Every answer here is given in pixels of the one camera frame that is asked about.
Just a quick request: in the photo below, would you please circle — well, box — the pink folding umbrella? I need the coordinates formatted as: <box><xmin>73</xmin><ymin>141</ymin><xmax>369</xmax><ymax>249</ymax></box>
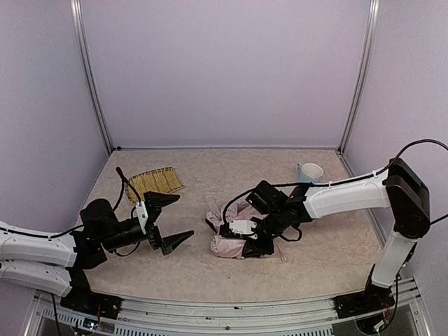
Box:
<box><xmin>204</xmin><ymin>195</ymin><xmax>270</xmax><ymax>260</ymax></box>

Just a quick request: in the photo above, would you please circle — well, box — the light blue ceramic mug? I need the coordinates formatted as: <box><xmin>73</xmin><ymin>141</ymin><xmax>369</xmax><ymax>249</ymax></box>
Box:
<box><xmin>296</xmin><ymin>162</ymin><xmax>324</xmax><ymax>183</ymax></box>

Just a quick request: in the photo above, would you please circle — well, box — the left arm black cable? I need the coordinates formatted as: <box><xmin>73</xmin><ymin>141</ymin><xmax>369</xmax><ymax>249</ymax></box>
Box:
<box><xmin>115</xmin><ymin>167</ymin><xmax>141</xmax><ymax>211</ymax></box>

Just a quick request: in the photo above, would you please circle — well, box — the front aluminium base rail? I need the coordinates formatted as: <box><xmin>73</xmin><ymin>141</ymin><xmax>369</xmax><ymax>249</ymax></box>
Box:
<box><xmin>23</xmin><ymin>279</ymin><xmax>434</xmax><ymax>335</ymax></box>

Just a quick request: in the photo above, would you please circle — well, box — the right rear aluminium corner post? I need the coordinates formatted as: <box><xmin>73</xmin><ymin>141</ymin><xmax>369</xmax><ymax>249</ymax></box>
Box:
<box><xmin>338</xmin><ymin>0</ymin><xmax>380</xmax><ymax>156</ymax></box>

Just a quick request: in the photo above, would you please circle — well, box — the woven bamboo tray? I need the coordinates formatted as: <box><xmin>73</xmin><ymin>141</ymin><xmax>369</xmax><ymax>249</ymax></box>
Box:
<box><xmin>125</xmin><ymin>167</ymin><xmax>183</xmax><ymax>204</ymax></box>

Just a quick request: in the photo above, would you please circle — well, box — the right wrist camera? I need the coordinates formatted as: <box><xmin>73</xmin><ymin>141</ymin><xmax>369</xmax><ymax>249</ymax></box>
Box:
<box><xmin>219</xmin><ymin>220</ymin><xmax>258</xmax><ymax>239</ymax></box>

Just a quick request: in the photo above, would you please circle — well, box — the aluminium corner post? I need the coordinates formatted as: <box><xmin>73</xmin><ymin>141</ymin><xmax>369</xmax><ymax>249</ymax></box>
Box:
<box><xmin>338</xmin><ymin>0</ymin><xmax>380</xmax><ymax>156</ymax></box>
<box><xmin>70</xmin><ymin>0</ymin><xmax>114</xmax><ymax>156</ymax></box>

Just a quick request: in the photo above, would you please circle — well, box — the left rear aluminium corner post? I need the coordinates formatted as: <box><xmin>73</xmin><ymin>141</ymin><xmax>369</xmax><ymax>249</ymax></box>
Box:
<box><xmin>70</xmin><ymin>0</ymin><xmax>114</xmax><ymax>156</ymax></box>

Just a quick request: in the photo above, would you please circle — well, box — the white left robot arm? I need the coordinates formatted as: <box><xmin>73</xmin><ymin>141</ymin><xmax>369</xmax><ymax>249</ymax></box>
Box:
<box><xmin>1</xmin><ymin>192</ymin><xmax>194</xmax><ymax>298</ymax></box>

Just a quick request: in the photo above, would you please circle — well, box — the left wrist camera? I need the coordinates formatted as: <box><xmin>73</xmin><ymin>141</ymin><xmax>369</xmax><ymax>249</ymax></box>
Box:
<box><xmin>134</xmin><ymin>202</ymin><xmax>148</xmax><ymax>235</ymax></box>

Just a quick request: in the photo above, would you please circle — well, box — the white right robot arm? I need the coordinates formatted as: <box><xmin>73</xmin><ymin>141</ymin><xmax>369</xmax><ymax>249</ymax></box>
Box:
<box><xmin>230</xmin><ymin>158</ymin><xmax>431</xmax><ymax>288</ymax></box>

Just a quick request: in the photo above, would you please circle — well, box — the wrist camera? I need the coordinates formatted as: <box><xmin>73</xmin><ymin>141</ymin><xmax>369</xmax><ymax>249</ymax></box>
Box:
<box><xmin>134</xmin><ymin>202</ymin><xmax>148</xmax><ymax>235</ymax></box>
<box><xmin>219</xmin><ymin>220</ymin><xmax>258</xmax><ymax>239</ymax></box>

